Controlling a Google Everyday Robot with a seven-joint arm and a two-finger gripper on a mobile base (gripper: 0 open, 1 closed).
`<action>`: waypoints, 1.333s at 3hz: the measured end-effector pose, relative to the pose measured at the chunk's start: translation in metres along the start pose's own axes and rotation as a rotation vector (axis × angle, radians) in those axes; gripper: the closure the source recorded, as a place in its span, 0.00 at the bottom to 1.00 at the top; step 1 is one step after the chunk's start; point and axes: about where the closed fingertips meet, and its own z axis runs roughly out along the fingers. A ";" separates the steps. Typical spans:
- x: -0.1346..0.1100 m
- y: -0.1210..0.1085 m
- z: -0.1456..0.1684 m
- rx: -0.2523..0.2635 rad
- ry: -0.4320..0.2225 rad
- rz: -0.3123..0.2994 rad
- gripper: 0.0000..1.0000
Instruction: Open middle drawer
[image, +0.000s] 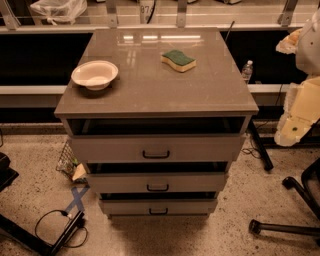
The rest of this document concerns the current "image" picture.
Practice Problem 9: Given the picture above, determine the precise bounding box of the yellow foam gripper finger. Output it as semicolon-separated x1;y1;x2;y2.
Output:
276;29;302;54
274;77;320;147

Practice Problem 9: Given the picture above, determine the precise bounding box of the grey drawer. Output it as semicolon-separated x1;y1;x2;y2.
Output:
86;172;226;193
99;199;217;216
69;135;244;163

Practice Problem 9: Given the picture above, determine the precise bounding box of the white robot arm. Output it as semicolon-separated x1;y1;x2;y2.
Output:
274;9;320;147

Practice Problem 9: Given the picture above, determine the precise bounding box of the grey top drawer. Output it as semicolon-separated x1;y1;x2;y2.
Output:
69;135;244;163

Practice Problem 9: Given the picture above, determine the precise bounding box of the grey drawer cabinet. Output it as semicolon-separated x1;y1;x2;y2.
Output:
55;28;258;201

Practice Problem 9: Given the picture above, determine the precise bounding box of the grey bottom drawer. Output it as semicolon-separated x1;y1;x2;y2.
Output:
99;199;217;216

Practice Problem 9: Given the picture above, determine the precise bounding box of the clear plastic water bottle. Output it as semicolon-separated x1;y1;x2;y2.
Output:
241;60;253;84

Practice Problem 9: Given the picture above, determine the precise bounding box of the black table leg right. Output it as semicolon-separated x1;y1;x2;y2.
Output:
248;120;273;171

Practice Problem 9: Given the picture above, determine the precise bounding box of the green yellow sponge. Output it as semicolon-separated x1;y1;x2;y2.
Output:
161;50;196;73

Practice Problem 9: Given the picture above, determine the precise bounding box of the black office chair base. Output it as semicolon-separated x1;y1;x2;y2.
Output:
248;156;320;248

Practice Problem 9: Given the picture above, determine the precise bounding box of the white bowl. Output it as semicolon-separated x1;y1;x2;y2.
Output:
71;60;119;91

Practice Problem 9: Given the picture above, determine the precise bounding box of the clear plastic bag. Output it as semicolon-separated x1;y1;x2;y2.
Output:
30;0;87;25

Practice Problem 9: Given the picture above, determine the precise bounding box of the black stand leg left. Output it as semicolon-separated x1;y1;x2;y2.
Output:
0;211;84;256

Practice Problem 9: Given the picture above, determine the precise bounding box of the wire mesh basket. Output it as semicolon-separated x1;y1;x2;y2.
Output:
56;142;87;184

